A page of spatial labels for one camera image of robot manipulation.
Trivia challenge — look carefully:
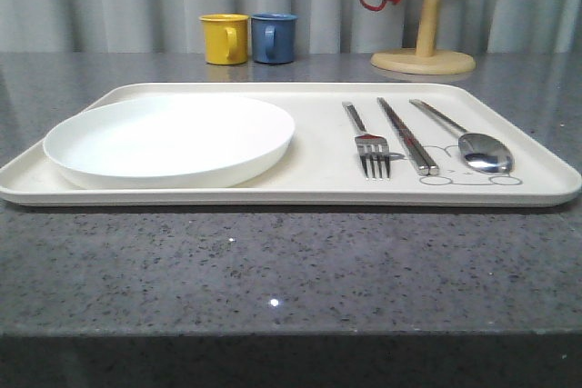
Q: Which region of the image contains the yellow enamel mug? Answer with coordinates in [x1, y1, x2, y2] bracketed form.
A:
[199, 14, 249, 65]

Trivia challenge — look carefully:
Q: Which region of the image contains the steel fork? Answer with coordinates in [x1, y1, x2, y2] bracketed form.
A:
[342, 102, 390, 180]

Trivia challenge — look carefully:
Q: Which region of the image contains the steel spoon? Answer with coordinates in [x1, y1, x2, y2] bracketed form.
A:
[409, 99, 514, 174]

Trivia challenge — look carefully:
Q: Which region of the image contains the blue enamel mug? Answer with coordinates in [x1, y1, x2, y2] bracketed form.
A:
[251, 13, 297, 65]

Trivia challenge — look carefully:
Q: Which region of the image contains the cream rabbit serving tray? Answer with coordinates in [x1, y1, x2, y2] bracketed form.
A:
[1, 83, 581, 207]

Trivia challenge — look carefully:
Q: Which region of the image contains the white round plate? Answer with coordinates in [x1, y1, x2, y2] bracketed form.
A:
[43, 94, 296, 189]

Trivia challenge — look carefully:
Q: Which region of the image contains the wooden mug tree stand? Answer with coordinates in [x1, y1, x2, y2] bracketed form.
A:
[370, 0, 476, 75]

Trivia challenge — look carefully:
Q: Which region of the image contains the grey curtain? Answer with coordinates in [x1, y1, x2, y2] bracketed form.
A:
[1, 0, 581, 54]

